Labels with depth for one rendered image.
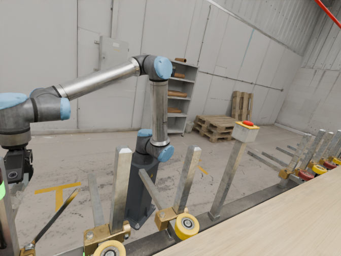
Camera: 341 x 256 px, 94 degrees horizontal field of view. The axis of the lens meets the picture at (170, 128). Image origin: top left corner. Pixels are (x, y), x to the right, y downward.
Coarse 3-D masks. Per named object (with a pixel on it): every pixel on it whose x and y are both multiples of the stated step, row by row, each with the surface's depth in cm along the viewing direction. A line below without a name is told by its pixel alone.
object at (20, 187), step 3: (21, 183) 61; (15, 186) 59; (18, 186) 60; (21, 186) 60; (12, 189) 58; (15, 189) 58; (18, 189) 58; (21, 189) 59; (12, 192) 57; (15, 192) 57; (18, 207) 55; (15, 210) 52; (15, 213) 52; (15, 216) 52
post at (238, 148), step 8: (240, 144) 68; (232, 152) 71; (240, 152) 69; (232, 160) 72; (240, 160) 72; (232, 168) 72; (224, 176) 75; (232, 176) 74; (224, 184) 76; (224, 192) 76; (216, 200) 80; (224, 200) 80; (216, 208) 80; (216, 216) 82
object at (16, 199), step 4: (16, 192) 55; (20, 192) 57; (24, 192) 58; (12, 196) 55; (16, 196) 55; (20, 196) 55; (24, 196) 56; (12, 200) 53; (16, 200) 54; (20, 200) 54; (12, 204) 52; (16, 204) 52; (12, 208) 51
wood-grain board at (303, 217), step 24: (336, 168) 127; (288, 192) 83; (312, 192) 88; (336, 192) 93; (240, 216) 62; (264, 216) 64; (288, 216) 67; (312, 216) 69; (336, 216) 72; (192, 240) 49; (216, 240) 50; (240, 240) 52; (264, 240) 54; (288, 240) 56; (312, 240) 58; (336, 240) 60
